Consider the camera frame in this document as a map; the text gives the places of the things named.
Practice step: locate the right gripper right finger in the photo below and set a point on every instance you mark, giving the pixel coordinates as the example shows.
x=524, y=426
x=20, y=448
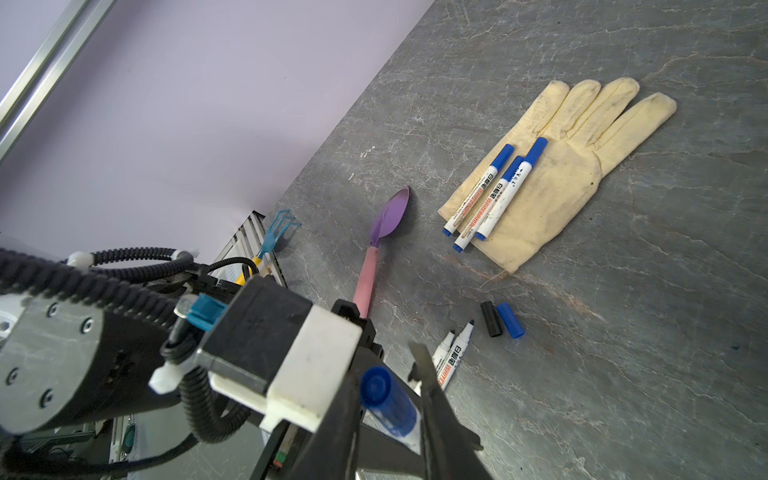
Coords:
x=446, y=450

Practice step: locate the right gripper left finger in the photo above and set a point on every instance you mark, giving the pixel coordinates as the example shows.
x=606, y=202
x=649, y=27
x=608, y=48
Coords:
x=332, y=451

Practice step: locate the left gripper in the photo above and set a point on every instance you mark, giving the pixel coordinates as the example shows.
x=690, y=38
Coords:
x=378, y=451

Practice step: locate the blue pen cap four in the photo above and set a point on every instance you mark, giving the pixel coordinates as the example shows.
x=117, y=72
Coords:
x=387, y=402

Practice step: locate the blue pen cap five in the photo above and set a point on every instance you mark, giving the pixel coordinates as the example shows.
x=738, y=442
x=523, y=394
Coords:
x=510, y=320

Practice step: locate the white marker pen two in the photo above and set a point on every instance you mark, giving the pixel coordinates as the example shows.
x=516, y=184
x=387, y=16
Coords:
x=480, y=210

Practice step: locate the white marker pen one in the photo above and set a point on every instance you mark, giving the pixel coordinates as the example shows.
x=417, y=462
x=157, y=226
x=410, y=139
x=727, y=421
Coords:
x=475, y=193

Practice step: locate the white marker pen three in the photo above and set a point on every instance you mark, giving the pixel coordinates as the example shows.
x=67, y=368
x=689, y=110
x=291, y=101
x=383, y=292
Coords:
x=520, y=169

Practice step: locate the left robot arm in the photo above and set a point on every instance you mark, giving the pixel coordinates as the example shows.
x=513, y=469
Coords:
x=91, y=345

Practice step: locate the white marker pen six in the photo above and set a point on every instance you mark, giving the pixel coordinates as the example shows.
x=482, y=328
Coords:
x=455, y=355

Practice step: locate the black pen cap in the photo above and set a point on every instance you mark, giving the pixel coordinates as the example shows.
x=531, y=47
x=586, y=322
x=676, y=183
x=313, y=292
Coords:
x=491, y=318

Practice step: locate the teal hand rake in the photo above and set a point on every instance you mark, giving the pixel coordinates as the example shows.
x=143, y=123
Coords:
x=259, y=242

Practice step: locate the beige fabric glove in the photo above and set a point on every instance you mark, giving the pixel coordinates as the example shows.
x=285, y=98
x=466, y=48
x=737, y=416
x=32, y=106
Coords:
x=590, y=129

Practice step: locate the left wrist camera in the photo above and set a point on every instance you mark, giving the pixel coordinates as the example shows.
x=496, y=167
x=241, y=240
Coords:
x=268, y=352

